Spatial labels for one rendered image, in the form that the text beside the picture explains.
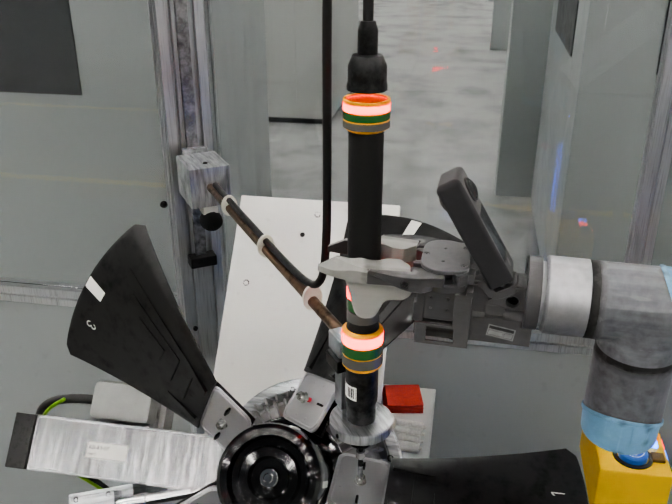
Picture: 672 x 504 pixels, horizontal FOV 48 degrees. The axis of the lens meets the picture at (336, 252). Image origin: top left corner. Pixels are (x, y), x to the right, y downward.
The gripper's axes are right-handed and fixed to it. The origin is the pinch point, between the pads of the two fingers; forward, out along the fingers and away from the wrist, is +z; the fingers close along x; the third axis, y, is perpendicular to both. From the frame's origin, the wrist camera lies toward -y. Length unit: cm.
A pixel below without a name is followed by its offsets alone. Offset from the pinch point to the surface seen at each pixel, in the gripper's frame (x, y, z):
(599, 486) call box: 23, 43, -34
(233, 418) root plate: 1.8, 24.1, 12.5
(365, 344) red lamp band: -2.1, 9.0, -3.7
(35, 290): 67, 50, 84
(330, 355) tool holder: 1.8, 13.5, 0.8
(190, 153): 53, 9, 38
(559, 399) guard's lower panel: 71, 63, -34
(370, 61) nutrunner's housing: -1.5, -19.2, -3.1
